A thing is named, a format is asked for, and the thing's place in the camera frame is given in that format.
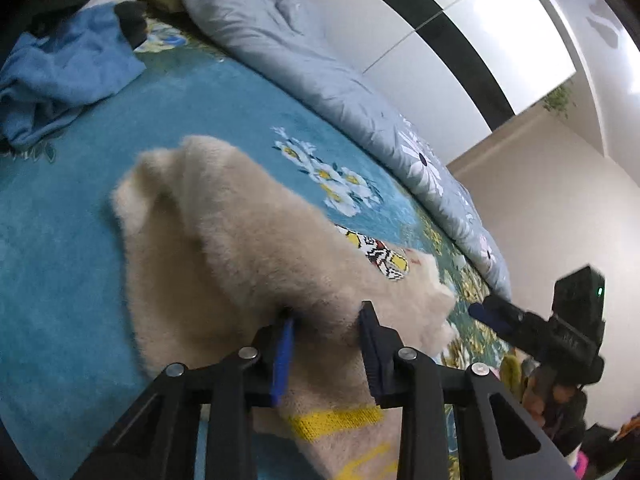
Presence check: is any black garment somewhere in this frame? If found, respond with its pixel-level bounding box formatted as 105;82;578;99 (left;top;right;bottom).
114;1;148;50

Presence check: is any cream fuzzy knit sweater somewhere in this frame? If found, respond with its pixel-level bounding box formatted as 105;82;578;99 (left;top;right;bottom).
113;136;456;479

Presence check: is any teal floral bed sheet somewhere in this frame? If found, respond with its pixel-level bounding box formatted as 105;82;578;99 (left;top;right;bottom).
1;18;506;479

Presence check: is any white black sliding wardrobe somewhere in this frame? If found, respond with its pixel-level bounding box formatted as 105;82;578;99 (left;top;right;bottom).
310;0;576;164

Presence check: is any light blue floral quilt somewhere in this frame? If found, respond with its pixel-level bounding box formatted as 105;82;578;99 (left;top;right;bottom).
181;0;512;299

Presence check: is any green hanging plant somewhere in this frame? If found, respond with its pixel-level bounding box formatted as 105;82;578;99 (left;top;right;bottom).
541;81;576;119

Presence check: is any blue garment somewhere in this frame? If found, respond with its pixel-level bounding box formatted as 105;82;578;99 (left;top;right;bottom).
1;3;144;152

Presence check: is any clothes pile on floor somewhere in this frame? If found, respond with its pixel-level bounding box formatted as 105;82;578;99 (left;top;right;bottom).
499;354;639;479

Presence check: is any black camera box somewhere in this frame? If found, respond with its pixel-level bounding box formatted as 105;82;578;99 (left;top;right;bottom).
552;266;605;335

